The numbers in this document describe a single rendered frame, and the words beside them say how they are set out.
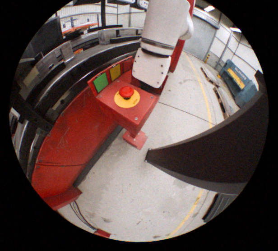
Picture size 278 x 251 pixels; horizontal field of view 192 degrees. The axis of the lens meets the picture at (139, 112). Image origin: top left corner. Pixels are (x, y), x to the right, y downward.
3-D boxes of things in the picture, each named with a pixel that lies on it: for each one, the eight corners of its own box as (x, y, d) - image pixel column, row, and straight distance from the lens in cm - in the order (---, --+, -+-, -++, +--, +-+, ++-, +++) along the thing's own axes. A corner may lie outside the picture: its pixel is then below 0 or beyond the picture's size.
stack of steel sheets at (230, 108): (234, 119, 313) (237, 117, 310) (227, 114, 258) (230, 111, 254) (225, 95, 362) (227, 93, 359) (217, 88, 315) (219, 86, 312)
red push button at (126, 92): (128, 106, 21) (127, 98, 18) (117, 100, 22) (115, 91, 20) (136, 97, 23) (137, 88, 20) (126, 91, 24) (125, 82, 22)
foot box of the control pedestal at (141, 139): (140, 150, 95) (141, 150, 83) (122, 139, 97) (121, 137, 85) (148, 137, 98) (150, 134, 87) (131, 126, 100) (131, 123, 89)
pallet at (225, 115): (233, 124, 321) (236, 122, 317) (223, 119, 251) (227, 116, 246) (224, 97, 377) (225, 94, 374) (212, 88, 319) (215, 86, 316)
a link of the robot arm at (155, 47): (132, 37, 20) (131, 47, 21) (171, 47, 17) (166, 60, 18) (149, 36, 27) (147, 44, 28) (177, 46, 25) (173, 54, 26)
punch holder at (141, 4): (139, 5, 70) (141, -11, 77) (129, 6, 75) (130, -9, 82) (150, 10, 83) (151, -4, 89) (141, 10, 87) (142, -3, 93)
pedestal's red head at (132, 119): (136, 136, 29) (140, 112, 12) (105, 115, 34) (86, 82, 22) (158, 101, 38) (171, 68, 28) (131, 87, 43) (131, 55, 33)
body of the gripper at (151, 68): (131, 44, 21) (128, 77, 26) (172, 58, 18) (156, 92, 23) (145, 41, 28) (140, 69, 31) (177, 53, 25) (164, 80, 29)
